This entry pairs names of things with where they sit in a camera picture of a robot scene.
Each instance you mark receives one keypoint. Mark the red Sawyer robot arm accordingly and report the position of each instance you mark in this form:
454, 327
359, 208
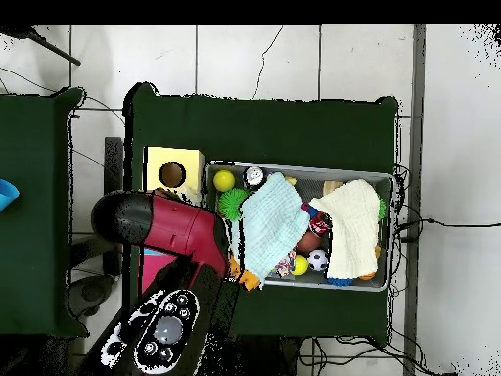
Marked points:
184, 227

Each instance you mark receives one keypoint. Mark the shallow mesh bin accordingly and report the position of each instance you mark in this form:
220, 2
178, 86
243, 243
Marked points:
309, 186

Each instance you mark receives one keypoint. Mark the wooden box with three holes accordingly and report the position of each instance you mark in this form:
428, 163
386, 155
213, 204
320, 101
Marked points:
188, 164

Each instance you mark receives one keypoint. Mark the green spiky ball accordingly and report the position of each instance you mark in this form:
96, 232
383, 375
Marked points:
231, 203

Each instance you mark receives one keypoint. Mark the mint green cloth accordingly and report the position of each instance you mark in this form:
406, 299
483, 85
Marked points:
270, 227

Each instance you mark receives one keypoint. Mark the silver drink can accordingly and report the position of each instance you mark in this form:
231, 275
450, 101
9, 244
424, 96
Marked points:
253, 177

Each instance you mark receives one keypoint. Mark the yellow ball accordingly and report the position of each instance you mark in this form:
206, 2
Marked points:
224, 181
301, 265

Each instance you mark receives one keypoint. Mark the crushed red can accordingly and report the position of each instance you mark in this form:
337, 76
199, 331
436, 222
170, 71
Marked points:
320, 226

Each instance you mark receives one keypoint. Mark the orange toy building block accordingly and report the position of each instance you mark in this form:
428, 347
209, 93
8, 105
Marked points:
250, 280

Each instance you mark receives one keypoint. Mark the dark green table cloth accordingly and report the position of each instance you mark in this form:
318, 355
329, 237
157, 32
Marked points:
27, 156
274, 129

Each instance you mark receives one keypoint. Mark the small soccer ball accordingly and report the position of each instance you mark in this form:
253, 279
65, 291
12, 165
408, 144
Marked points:
318, 260

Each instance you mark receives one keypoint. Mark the cream cloth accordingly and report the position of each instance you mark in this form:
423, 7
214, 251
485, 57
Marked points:
352, 227

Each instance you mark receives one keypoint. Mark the blue plastic cup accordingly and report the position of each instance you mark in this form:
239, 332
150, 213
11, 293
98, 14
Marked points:
8, 196

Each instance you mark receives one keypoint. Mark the black rod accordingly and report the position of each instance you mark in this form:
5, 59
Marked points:
58, 53

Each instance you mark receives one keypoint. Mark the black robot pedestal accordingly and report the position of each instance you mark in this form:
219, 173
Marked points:
274, 358

